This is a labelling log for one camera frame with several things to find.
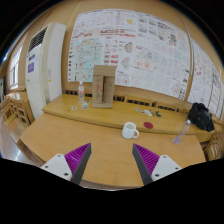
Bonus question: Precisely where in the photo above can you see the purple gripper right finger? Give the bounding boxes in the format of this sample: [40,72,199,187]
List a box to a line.
[132,144,181,185]

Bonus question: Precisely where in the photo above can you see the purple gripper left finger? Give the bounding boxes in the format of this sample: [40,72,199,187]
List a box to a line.
[42,143,91,185]

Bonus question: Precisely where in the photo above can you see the clear plastic water bottle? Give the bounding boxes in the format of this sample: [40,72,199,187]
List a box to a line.
[174,120,191,144]

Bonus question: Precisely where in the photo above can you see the white ceramic mug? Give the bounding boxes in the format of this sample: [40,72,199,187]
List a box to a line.
[122,122,139,139]

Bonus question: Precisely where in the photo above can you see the red round coaster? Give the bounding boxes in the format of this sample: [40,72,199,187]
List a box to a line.
[143,122,153,129]

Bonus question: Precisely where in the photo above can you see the small dark round object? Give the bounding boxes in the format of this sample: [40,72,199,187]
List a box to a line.
[156,111,162,117]

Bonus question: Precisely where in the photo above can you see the small white flat object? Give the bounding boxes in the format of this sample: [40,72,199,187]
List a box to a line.
[144,110,153,116]

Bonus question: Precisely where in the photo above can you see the small white blue packet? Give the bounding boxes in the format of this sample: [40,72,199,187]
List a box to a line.
[82,102,89,109]

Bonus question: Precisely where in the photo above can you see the wooden chair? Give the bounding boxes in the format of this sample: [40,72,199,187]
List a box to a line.
[204,131,224,161]

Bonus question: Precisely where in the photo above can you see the black bag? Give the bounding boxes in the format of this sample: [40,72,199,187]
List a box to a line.
[188,102,215,132]

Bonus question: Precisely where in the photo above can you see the wooden bench seats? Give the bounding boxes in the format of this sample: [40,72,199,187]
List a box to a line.
[1,97,34,126]

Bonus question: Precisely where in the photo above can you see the plastic bottle white label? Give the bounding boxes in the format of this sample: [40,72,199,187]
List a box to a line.
[78,81,85,102]

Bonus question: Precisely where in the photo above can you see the brown cardboard box stand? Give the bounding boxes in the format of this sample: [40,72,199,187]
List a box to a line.
[92,65,116,108]

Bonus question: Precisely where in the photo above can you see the white standing air conditioner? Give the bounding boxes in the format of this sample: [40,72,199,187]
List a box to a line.
[25,22,66,119]

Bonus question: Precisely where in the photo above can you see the window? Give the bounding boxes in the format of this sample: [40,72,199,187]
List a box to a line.
[10,44,23,89]

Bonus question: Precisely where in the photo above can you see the right white wall poster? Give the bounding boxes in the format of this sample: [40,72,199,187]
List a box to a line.
[188,40,224,119]

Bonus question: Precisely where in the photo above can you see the large white wall poster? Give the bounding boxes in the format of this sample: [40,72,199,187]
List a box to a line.
[68,9,190,99]

